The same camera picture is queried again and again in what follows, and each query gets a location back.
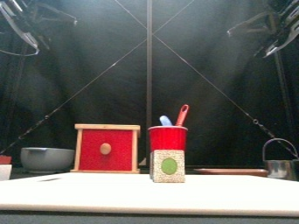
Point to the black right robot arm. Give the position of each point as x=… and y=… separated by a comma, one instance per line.
x=253, y=27

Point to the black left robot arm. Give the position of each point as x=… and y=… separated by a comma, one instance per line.
x=58, y=16

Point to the toy sushi roll green centre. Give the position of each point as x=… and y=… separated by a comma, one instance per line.
x=169, y=166

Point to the blue plastic utensil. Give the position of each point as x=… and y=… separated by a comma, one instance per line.
x=166, y=121

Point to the red wooden drawer box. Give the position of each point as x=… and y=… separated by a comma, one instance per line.
x=105, y=148

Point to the red plastic cup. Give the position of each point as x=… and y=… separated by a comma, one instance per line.
x=167, y=138

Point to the grey bowl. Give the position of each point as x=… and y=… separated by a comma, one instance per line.
x=47, y=160

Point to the red and white container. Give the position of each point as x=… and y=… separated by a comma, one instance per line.
x=5, y=167

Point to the vertical metal frame pole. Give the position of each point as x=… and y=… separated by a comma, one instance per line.
x=149, y=73

